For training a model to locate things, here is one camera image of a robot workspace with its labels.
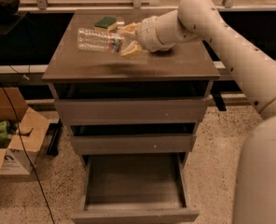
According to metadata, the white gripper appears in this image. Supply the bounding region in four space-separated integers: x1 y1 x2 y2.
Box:
117 16 162 57

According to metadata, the clear plastic water bottle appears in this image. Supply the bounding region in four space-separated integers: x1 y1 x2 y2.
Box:
77 28 124 53

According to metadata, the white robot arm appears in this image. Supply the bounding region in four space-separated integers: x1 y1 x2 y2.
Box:
118 0 276 224

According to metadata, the grey top drawer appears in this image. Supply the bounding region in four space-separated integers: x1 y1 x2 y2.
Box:
50 80 211 126

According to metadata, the grey drawer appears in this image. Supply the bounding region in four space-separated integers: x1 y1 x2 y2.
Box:
71 153 200 224
50 80 211 126
71 123 196 155

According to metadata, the grey drawer cabinet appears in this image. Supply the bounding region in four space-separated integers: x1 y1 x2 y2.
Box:
42 10 219 161

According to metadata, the grey middle drawer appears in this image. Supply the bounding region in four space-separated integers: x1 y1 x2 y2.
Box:
71 123 196 155

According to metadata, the grey bottom drawer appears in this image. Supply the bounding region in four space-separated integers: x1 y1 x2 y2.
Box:
71 153 200 224

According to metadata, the green yellow sponge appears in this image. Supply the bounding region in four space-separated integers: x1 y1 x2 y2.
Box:
94 17 117 32

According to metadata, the black table leg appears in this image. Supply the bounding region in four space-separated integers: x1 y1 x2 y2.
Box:
47 119 62 157

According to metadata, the green item in box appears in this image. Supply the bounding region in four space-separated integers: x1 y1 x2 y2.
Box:
0 120 12 148

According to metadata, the open cardboard box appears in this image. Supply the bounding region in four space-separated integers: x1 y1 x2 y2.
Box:
0 88 49 175

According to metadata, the black floor cable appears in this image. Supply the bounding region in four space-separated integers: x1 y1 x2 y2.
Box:
0 63 56 224

